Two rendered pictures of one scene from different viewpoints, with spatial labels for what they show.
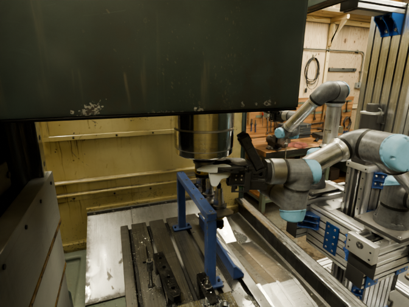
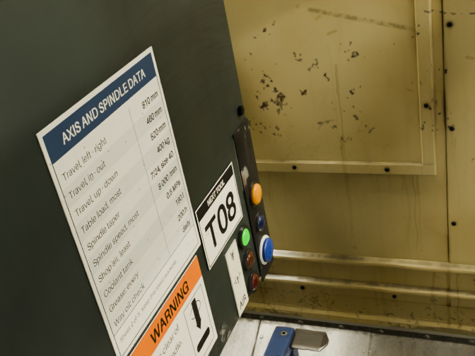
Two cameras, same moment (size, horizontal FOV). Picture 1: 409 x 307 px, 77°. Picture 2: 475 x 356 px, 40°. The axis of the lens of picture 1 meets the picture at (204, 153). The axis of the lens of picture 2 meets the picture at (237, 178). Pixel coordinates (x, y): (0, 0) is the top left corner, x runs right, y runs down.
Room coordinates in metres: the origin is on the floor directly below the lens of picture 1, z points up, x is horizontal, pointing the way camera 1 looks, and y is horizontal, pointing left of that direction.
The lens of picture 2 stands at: (0.57, -0.55, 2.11)
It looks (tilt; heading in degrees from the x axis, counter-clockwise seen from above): 28 degrees down; 46
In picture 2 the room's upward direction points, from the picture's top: 12 degrees counter-clockwise
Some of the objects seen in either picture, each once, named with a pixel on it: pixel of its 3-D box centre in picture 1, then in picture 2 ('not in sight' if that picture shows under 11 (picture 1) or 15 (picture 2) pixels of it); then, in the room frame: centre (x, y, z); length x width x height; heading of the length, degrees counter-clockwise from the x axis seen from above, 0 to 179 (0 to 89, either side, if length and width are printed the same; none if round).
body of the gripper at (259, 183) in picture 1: (247, 173); not in sight; (0.70, -0.12, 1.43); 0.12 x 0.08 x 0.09; 98
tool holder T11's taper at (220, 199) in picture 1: (218, 195); not in sight; (0.92, -0.06, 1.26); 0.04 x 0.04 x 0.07
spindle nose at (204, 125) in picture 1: (203, 130); not in sight; (0.69, 0.00, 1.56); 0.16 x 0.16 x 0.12
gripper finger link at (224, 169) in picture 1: (230, 167); not in sight; (0.67, -0.07, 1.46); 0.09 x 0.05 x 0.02; 111
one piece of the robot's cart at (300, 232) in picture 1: (311, 222); not in sight; (1.54, -0.72, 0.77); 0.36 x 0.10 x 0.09; 113
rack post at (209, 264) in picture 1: (210, 253); not in sight; (0.85, -0.02, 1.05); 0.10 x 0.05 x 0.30; 109
